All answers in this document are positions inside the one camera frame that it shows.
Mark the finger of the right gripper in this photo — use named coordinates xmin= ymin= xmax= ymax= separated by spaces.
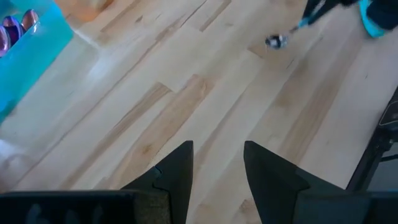
xmin=303 ymin=0 xmax=358 ymax=24

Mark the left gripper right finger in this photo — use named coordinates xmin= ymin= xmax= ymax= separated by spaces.
xmin=244 ymin=141 xmax=345 ymax=224

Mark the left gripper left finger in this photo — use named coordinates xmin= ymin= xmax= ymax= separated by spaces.
xmin=121 ymin=140 xmax=194 ymax=224

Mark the silver spoon light blue handle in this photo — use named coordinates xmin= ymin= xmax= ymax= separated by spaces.
xmin=264 ymin=0 xmax=327 ymax=50

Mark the iridescent spoon teal handle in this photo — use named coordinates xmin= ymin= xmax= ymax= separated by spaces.
xmin=21 ymin=9 xmax=40 ymax=32
xmin=2 ymin=15 xmax=25 ymax=46
xmin=0 ymin=25 xmax=10 ymax=58

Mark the translucent green plastic bin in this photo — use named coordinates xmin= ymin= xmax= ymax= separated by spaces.
xmin=0 ymin=0 xmax=75 ymax=125

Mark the translucent orange plastic bin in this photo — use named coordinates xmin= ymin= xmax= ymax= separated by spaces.
xmin=54 ymin=0 xmax=114 ymax=24

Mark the black aluminium table frame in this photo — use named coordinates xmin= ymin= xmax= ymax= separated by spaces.
xmin=346 ymin=88 xmax=398 ymax=191

